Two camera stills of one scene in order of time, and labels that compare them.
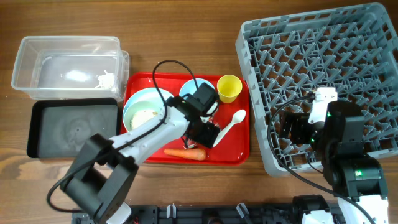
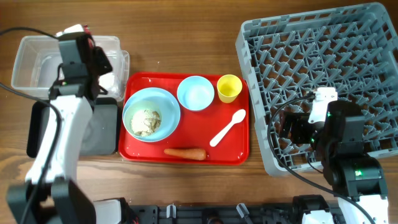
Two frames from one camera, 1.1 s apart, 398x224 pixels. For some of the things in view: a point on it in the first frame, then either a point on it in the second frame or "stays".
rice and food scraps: x=140 y=116 stays
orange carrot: x=194 y=154 stays
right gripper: x=290 y=126 stays
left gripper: x=204 y=134 to x=101 y=61
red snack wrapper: x=187 y=143 to x=87 y=30
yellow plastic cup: x=229 y=86 stays
